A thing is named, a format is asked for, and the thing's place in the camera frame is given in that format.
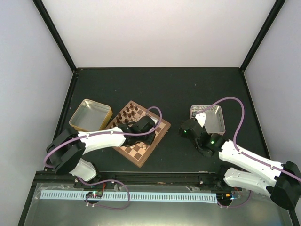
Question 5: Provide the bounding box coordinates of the wooden chess board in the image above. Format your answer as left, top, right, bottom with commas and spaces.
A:
106, 100, 171, 167

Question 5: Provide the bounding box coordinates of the purple cable loop front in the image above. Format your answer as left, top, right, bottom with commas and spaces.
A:
76, 176, 130, 209

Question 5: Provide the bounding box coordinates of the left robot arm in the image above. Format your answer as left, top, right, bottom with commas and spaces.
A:
44, 116, 161, 188

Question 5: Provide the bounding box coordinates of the light blue cable duct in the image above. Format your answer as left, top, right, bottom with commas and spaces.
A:
40, 190, 217, 204

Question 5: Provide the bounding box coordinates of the gold metal tin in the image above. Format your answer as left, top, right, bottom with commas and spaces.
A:
69, 99, 112, 132

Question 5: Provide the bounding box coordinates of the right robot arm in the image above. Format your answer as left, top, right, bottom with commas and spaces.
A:
179, 118, 301, 210

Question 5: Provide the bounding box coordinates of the black front rail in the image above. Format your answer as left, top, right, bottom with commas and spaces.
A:
33, 171, 233, 191

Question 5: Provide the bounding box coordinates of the small circuit board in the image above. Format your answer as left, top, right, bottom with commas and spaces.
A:
86, 191, 103, 198

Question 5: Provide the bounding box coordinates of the dark chess pieces group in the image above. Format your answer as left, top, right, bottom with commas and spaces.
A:
107, 103, 141, 129

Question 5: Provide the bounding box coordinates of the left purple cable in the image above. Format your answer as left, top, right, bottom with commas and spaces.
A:
43, 106, 163, 169

